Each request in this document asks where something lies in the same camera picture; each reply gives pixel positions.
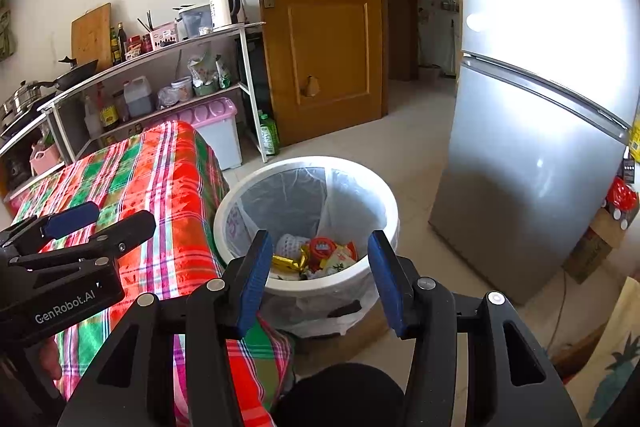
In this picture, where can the clear cup with red lid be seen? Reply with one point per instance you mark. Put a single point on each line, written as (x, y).
(322, 248)

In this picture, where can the plaid tablecloth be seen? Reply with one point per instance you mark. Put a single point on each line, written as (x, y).
(150, 167)

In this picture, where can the wooden door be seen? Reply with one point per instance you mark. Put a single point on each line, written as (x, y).
(325, 47)

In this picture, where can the white plastic tub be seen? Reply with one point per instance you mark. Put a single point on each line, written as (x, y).
(182, 91)

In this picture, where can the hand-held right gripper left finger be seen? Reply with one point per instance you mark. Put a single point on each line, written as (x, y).
(255, 282)

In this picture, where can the white metal shelf rack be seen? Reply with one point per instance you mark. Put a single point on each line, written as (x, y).
(251, 87)

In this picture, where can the red plastic bag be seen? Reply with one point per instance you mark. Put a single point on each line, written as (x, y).
(622, 194)

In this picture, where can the steel pot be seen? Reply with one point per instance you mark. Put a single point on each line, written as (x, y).
(20, 99)

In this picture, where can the printed plastic bag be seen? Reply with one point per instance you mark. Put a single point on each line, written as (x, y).
(202, 72)

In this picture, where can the green hanging cloth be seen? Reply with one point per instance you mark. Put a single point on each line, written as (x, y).
(7, 27)

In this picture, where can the person's left hand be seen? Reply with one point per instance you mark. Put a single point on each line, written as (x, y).
(51, 358)

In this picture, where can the beige paper wrapper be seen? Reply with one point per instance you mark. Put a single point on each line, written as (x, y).
(340, 259)

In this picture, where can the gold foil wrapper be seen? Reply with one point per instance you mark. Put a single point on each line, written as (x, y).
(295, 262)

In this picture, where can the black induction cooker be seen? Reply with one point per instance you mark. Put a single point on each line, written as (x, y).
(20, 122)

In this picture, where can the pink lidded storage box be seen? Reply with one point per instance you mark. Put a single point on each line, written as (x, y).
(220, 132)

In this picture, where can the black frying pan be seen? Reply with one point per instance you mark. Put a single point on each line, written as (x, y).
(77, 74)

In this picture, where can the dark sauce bottle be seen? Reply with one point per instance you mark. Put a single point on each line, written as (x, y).
(121, 44)

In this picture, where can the low white shelf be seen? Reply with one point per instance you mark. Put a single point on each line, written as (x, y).
(22, 138)

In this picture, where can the dark cloth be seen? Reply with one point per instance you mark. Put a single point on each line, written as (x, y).
(340, 397)

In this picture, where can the printed cloth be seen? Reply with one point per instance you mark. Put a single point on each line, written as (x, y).
(617, 357)

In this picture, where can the green snack packet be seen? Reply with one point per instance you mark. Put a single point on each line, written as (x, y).
(223, 74)

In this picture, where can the green plastic bottle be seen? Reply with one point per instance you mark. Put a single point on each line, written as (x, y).
(270, 137)

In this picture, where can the white round trash bin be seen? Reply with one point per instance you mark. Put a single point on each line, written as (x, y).
(325, 286)

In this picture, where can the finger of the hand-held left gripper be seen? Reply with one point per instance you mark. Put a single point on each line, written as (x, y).
(70, 217)
(125, 232)

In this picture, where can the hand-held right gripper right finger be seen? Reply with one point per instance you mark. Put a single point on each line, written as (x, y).
(387, 282)

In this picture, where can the brown glass jar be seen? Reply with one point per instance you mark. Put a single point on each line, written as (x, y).
(120, 107)

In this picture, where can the white plastic bottle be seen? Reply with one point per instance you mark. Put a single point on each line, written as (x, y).
(92, 122)

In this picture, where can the cardboard box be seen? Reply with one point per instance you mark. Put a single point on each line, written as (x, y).
(587, 252)

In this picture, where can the pink plastic basket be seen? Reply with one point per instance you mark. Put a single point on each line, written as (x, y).
(45, 159)

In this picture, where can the olive oil bottle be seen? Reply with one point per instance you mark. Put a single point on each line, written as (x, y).
(114, 47)

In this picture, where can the pink utensil box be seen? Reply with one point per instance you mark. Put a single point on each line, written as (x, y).
(165, 38)

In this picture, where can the wooden cutting board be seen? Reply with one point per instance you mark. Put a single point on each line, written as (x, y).
(92, 34)

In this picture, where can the white electric kettle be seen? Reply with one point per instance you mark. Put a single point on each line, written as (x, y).
(220, 9)

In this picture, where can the dark liquid jug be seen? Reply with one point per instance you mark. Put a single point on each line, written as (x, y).
(138, 99)

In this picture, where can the clear plastic container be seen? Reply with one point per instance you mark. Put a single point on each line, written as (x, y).
(195, 22)

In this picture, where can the silver refrigerator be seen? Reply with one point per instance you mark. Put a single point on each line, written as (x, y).
(525, 157)

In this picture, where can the yellow label sauce bottle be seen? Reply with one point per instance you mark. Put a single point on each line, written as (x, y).
(109, 117)

